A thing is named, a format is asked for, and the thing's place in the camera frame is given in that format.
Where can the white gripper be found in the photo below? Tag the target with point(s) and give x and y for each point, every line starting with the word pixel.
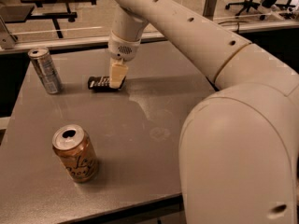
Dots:
pixel 123 48

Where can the black rxbar chocolate bar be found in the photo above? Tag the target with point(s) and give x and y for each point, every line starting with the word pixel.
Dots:
pixel 101 84

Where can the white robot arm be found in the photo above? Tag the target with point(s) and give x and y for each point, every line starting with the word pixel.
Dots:
pixel 238 148

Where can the silver blue redbull can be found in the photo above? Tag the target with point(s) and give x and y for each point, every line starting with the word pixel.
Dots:
pixel 45 69

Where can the orange lacroix can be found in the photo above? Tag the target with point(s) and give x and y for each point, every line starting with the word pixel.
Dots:
pixel 74 148

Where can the dark background table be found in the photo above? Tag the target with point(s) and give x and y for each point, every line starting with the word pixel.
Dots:
pixel 55 16

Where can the dark background desk left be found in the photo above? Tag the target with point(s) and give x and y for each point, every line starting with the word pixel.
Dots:
pixel 15 14

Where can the right metal glass bracket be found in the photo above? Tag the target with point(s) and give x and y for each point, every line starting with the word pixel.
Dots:
pixel 209 8

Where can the metal glass bracket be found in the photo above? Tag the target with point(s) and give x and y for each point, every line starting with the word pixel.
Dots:
pixel 209 8
pixel 7 39

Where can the left metal glass bracket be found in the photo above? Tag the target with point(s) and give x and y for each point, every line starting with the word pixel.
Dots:
pixel 7 39

